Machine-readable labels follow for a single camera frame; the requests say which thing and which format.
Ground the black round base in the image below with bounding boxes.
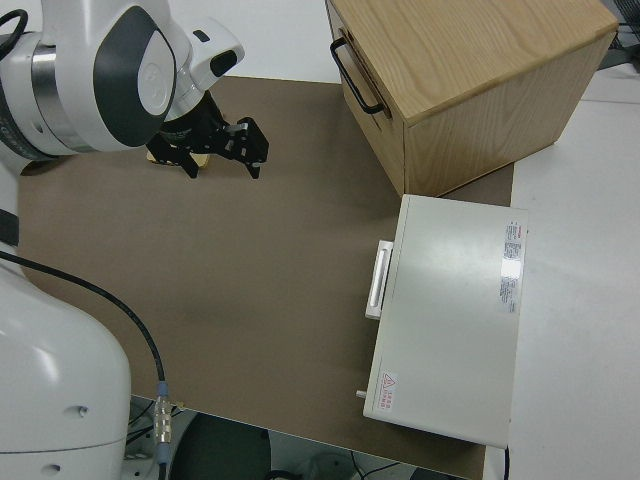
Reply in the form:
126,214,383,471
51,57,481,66
172,413,272,480

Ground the thin black cable loop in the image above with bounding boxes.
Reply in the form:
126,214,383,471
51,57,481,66
0,9,27,49

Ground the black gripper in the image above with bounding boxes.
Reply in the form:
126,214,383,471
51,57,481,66
145,95,271,182

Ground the brown table mat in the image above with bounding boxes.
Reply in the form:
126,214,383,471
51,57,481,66
16,74,516,480

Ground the white toaster oven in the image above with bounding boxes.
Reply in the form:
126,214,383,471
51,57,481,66
361,193,530,450

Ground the light wooden drawer cabinet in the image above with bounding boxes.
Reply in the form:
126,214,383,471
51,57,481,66
324,0,619,199

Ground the black cabinet drawer handle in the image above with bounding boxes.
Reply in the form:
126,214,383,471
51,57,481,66
328,38,387,116

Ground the white oven door handle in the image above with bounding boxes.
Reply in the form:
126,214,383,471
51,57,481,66
364,240,395,320

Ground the small wooden block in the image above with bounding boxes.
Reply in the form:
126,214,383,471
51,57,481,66
146,152,210,172

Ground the black cable with metal connector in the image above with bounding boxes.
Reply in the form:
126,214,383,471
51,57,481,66
0,249,175,480

